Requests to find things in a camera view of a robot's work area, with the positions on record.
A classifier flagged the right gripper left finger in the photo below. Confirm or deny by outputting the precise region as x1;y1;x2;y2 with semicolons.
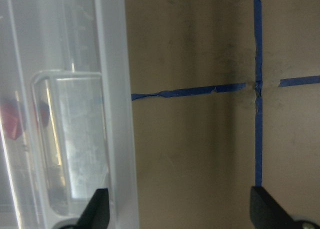
75;188;110;229

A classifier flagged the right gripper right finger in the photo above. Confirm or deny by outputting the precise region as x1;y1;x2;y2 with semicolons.
250;186;306;229

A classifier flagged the red block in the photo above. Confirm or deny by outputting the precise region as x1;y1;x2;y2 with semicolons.
0;102;22;140

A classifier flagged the clear plastic storage box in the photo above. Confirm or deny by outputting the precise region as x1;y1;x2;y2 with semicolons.
0;0;140;229

